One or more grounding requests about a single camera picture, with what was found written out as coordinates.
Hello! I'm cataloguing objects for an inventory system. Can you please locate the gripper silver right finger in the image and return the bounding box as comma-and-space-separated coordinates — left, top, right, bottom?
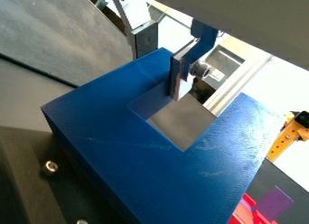
169, 19, 218, 101

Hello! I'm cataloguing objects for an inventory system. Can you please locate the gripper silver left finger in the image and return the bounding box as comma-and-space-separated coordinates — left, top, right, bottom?
112, 0, 157, 59

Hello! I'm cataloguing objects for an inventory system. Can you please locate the blue U-shaped block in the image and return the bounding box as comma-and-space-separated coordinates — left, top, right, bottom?
42, 49, 280, 224

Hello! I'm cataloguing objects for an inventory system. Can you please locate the black fixture block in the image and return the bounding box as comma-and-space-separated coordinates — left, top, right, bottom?
0, 126, 124, 224

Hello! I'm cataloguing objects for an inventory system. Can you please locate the purple U-shaped block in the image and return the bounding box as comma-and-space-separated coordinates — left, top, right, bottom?
252, 186, 292, 221

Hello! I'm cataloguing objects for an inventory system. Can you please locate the red puzzle base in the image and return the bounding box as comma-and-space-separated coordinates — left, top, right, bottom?
227, 193, 278, 224

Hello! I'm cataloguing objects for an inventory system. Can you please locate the aluminium frame profile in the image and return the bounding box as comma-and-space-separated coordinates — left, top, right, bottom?
203, 53, 272, 117

